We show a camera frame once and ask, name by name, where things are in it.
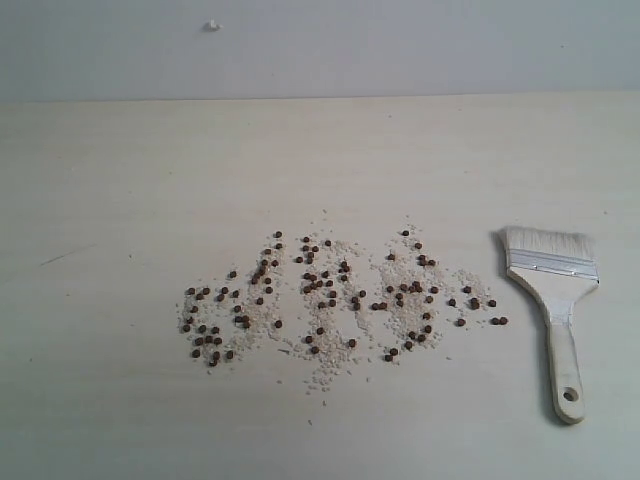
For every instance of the white wooden paint brush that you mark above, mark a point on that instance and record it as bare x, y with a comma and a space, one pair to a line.
557, 269

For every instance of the scattered rice and brown pellets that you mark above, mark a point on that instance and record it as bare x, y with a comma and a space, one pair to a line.
315, 306

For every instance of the small white wall hook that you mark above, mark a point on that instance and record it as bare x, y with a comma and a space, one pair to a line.
212, 26

